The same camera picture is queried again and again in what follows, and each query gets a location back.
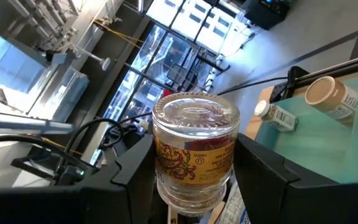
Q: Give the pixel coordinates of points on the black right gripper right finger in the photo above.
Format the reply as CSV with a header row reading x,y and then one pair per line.
x,y
291,202

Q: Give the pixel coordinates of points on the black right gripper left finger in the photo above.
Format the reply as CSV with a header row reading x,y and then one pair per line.
x,y
73,205

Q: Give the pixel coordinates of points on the white-cap spice jar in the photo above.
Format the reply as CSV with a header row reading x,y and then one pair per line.
x,y
278,117

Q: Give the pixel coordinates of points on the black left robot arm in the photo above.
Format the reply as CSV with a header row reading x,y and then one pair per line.
x,y
73,175

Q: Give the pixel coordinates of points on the green translucent plastic tray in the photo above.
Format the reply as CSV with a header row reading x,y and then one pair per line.
x,y
315,149

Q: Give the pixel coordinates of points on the grey metal table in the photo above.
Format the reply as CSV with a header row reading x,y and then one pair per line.
x,y
26,123

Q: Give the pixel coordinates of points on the black equipment case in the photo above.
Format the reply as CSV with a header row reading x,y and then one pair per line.
x,y
266,14

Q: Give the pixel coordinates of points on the white panelled cabinets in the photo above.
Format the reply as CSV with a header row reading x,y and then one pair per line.
x,y
197,18

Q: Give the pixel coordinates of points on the glass window wall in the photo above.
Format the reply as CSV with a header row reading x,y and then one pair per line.
x,y
154,62

